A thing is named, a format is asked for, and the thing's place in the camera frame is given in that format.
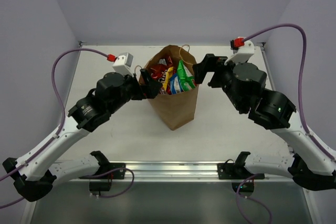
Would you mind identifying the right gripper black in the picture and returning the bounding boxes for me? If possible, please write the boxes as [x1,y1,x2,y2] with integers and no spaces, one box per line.
[194,52,250,112]

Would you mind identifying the yellow M&M candy pack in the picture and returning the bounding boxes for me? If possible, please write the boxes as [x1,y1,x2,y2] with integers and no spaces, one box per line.
[160,67,174,94]

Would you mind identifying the brown paper bag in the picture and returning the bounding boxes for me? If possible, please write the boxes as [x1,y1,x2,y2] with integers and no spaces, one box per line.
[144,45,198,131]

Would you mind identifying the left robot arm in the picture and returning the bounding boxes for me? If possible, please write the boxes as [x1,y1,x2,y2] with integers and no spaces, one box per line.
[3,69,162,202]

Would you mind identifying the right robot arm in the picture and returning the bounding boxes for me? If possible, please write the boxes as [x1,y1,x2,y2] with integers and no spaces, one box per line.
[192,54,335,191]

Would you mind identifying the red Doritos chip bag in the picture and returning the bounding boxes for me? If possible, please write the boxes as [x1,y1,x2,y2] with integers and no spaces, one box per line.
[150,56,173,82]

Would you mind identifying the green chip bag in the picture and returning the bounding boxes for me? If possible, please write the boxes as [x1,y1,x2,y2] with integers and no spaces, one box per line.
[177,60,196,92]

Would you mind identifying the blue white snack pack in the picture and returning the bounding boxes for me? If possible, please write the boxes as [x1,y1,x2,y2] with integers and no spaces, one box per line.
[170,73,183,94]

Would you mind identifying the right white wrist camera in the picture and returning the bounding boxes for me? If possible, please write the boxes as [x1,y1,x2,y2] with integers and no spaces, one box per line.
[224,37,255,65]

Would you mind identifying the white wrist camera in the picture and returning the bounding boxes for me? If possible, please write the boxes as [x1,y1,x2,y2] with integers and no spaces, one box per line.
[107,52,133,76]
[224,37,255,65]

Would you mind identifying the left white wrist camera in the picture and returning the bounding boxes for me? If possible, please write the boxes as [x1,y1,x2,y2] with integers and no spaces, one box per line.
[107,52,133,76]

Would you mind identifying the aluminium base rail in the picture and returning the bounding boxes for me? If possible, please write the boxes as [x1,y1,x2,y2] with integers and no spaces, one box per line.
[52,160,295,183]

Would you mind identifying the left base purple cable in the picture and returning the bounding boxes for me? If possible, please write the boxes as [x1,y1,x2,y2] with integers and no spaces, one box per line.
[90,167,135,199]

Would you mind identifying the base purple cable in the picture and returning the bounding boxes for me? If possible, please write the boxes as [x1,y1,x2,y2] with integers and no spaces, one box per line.
[235,174,272,224]
[90,167,135,199]

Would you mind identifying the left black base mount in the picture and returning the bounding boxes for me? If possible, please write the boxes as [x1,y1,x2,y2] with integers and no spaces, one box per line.
[89,163,126,195]

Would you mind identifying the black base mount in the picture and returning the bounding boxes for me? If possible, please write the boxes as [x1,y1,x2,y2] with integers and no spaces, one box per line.
[89,163,126,195]
[217,159,255,197]

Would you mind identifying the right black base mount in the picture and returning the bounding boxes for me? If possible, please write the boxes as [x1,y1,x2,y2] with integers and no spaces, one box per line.
[217,159,255,197]

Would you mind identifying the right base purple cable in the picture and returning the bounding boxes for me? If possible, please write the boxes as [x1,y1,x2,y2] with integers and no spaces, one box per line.
[235,174,272,224]

